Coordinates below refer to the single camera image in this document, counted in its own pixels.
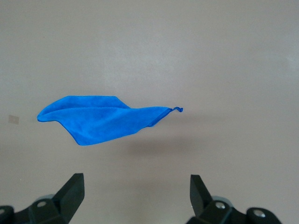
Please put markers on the small brown tape patch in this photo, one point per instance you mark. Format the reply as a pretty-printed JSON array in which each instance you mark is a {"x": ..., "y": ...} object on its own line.
[{"x": 14, "y": 119}]

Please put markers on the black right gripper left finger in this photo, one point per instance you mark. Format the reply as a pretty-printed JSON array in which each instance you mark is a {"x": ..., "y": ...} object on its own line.
[{"x": 65, "y": 200}]

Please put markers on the blue microfibre towel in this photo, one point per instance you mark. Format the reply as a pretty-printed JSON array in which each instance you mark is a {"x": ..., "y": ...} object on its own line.
[{"x": 98, "y": 121}]

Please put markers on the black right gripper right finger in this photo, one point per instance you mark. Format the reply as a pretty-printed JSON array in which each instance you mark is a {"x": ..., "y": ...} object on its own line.
[{"x": 205, "y": 207}]

